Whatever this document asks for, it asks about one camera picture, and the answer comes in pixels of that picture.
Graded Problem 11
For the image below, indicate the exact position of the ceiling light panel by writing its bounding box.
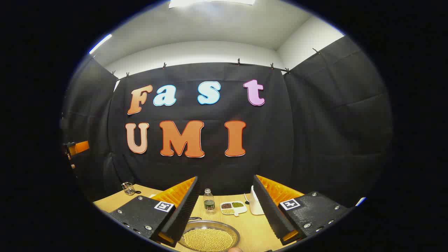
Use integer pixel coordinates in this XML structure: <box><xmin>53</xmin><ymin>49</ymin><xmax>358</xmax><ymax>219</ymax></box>
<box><xmin>169</xmin><ymin>0</ymin><xmax>256</xmax><ymax>9</ymax></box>

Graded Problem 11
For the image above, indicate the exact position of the white divided bean dish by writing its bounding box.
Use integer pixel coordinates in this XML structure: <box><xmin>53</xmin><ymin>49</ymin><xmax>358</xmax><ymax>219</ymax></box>
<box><xmin>220</xmin><ymin>201</ymin><xmax>248</xmax><ymax>217</ymax></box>

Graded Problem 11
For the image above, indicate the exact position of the clear plastic water bottle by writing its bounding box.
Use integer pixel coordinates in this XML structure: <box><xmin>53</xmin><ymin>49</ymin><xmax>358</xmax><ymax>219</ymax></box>
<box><xmin>203</xmin><ymin>188</ymin><xmax>216</xmax><ymax>214</ymax></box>

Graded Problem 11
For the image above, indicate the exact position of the white toaster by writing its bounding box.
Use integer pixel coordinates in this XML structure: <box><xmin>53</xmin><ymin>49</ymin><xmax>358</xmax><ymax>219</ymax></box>
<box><xmin>249</xmin><ymin>185</ymin><xmax>265</xmax><ymax>216</ymax></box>

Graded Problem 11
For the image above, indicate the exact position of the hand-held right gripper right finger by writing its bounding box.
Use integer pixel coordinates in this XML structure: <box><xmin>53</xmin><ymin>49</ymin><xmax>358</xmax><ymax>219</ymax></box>
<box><xmin>252</xmin><ymin>174</ymin><xmax>351</xmax><ymax>246</ymax></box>

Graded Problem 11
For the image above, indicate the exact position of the steel pot with soybeans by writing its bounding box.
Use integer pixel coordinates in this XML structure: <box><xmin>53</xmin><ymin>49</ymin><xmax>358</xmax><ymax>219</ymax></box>
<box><xmin>178</xmin><ymin>217</ymin><xmax>241</xmax><ymax>252</ymax></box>

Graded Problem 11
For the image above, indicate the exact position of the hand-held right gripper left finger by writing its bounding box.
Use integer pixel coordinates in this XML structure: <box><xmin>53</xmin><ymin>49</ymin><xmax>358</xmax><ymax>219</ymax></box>
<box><xmin>109</xmin><ymin>176</ymin><xmax>202</xmax><ymax>248</ymax></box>

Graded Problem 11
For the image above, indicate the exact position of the ceiling light strip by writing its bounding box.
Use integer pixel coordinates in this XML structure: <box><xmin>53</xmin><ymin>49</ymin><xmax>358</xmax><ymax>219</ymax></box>
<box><xmin>89</xmin><ymin>34</ymin><xmax>113</xmax><ymax>55</ymax></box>

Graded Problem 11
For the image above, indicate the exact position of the black backdrop cloth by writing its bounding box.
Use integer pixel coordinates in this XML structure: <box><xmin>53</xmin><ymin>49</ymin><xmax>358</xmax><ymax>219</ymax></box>
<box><xmin>61</xmin><ymin>35</ymin><xmax>394</xmax><ymax>207</ymax></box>

